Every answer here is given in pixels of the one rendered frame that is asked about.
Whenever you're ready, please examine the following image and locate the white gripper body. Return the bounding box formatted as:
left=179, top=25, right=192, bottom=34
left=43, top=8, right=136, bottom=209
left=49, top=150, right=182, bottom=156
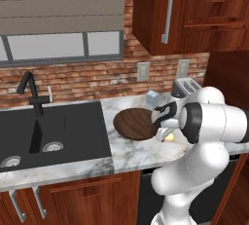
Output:
left=154, top=126, right=170, bottom=143

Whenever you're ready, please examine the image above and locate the dark wooden bowl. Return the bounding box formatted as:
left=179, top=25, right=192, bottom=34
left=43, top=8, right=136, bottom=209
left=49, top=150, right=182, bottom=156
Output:
left=112, top=106, right=160, bottom=142

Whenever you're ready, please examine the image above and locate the grey milk carton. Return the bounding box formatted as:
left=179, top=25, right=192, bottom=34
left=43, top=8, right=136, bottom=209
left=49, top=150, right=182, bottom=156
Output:
left=145, top=89, right=160, bottom=111

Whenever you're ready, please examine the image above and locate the black sink basin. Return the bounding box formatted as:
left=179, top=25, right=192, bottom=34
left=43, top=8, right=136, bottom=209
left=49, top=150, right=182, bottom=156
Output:
left=0, top=99, right=114, bottom=173

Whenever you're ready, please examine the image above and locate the small silver sink dispenser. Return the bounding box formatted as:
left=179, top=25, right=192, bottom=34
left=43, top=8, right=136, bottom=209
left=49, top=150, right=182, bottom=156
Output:
left=47, top=85, right=54, bottom=103

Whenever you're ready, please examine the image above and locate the yellow egg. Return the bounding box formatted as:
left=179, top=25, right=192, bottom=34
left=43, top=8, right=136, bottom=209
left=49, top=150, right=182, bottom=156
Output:
left=164, top=132, right=176, bottom=142

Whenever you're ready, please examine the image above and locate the silver toaster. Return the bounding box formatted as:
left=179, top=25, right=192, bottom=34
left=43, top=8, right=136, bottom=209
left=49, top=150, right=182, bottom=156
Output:
left=170, top=77, right=202, bottom=99

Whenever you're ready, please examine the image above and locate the black dishwasher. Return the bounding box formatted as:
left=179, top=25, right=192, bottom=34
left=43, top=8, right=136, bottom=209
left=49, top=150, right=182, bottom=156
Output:
left=137, top=159, right=241, bottom=225

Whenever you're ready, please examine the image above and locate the tall wooden cupboard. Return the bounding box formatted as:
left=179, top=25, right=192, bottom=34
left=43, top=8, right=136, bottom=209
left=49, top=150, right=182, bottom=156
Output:
left=202, top=51, right=249, bottom=225

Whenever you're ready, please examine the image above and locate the wooden base cupboard door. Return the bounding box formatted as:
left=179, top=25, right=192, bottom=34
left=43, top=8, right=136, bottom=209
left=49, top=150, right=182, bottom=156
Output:
left=0, top=188, right=35, bottom=225
left=30, top=169, right=143, bottom=225

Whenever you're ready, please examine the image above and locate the grey framed window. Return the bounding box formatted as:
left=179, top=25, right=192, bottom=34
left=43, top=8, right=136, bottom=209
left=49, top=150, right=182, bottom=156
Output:
left=0, top=30, right=125, bottom=67

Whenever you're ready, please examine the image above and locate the black tap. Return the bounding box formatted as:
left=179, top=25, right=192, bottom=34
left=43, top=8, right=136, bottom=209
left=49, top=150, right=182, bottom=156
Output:
left=16, top=70, right=52, bottom=117

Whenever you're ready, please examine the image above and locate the grey window blind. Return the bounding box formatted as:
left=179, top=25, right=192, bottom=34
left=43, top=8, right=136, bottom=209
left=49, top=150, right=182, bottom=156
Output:
left=0, top=0, right=125, bottom=37

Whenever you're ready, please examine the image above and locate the grey wall socket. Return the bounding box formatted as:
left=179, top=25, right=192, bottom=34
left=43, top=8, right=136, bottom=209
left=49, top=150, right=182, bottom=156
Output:
left=136, top=60, right=151, bottom=83
left=176, top=58, right=191, bottom=79

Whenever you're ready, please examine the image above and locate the silver wall cupboard handle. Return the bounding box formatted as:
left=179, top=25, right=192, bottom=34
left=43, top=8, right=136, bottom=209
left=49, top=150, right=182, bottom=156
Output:
left=160, top=0, right=176, bottom=45

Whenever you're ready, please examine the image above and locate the panelled wooden wall cupboard door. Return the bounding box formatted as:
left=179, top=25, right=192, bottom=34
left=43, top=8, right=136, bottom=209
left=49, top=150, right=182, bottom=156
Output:
left=180, top=0, right=249, bottom=54

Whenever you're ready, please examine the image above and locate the silver base cupboard handle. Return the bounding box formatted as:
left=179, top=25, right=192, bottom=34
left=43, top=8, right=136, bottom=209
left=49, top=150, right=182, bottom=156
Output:
left=31, top=186, right=49, bottom=220
left=8, top=189, right=27, bottom=224

